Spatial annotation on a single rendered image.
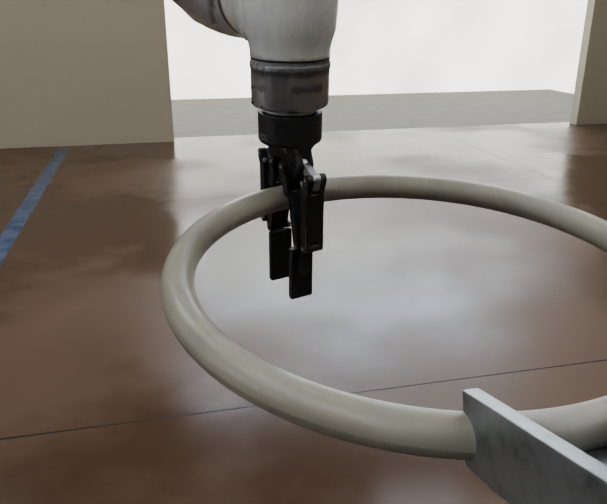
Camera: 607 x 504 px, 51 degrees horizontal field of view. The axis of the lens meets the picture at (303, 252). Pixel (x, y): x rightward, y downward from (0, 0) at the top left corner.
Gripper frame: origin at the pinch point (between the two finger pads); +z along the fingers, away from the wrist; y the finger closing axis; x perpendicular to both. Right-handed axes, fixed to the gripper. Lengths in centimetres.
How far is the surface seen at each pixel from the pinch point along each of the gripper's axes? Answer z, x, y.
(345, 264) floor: 104, 118, -168
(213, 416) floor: 93, 16, -82
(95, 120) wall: 111, 76, -540
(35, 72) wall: 66, 33, -556
